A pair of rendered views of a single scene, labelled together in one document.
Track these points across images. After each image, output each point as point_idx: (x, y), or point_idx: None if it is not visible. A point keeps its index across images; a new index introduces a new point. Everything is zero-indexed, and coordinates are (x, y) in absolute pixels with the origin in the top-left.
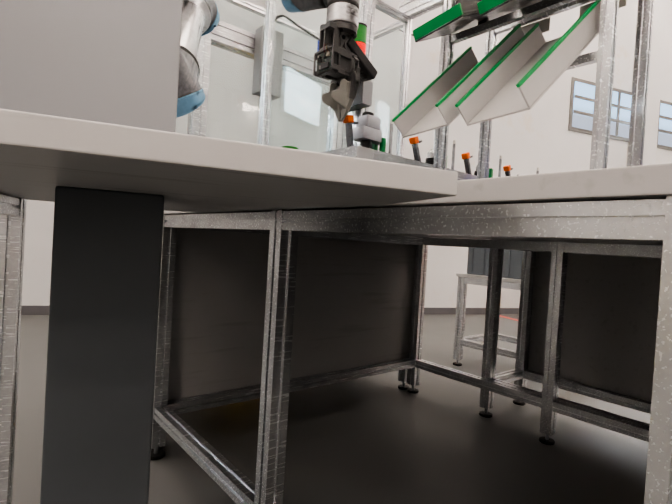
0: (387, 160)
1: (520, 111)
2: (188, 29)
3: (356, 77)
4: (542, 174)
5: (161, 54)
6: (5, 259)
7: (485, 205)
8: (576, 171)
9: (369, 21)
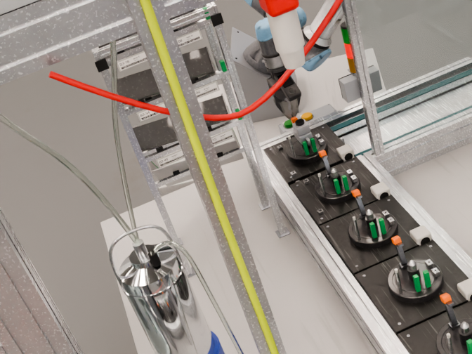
0: (256, 164)
1: (172, 185)
2: (322, 9)
3: (274, 102)
4: (144, 204)
5: None
6: None
7: None
8: (135, 208)
9: (346, 22)
